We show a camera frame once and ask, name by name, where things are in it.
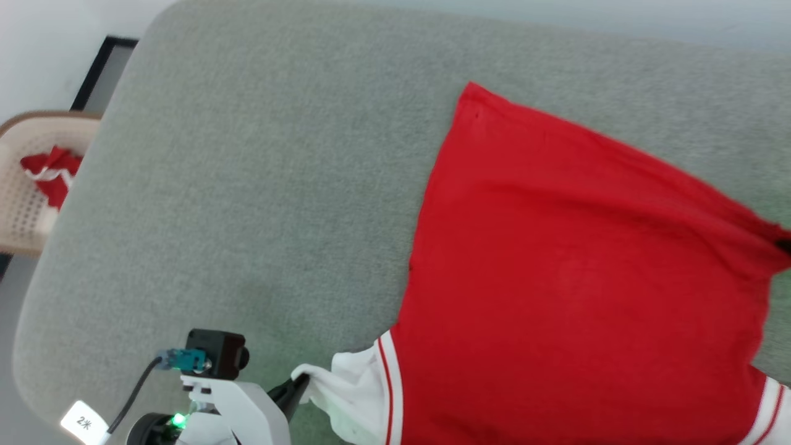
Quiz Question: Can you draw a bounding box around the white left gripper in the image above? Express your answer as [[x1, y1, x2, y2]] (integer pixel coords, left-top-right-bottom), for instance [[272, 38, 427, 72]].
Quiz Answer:
[[179, 373, 310, 445]]

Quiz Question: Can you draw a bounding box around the red and white garment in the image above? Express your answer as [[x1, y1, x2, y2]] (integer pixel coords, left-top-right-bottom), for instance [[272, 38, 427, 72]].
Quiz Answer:
[[290, 82, 791, 445]]

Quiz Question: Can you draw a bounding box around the red white garment in basket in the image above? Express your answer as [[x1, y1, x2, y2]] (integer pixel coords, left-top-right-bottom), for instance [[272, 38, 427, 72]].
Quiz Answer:
[[20, 145, 84, 211]]

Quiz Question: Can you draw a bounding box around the beige plastic laundry basket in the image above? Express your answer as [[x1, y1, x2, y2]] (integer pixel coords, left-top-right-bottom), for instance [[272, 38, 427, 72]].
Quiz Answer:
[[0, 110, 103, 257]]

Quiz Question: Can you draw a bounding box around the white printed cable label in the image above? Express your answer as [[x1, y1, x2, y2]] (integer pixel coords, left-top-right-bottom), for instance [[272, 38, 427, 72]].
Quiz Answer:
[[60, 400, 112, 445]]

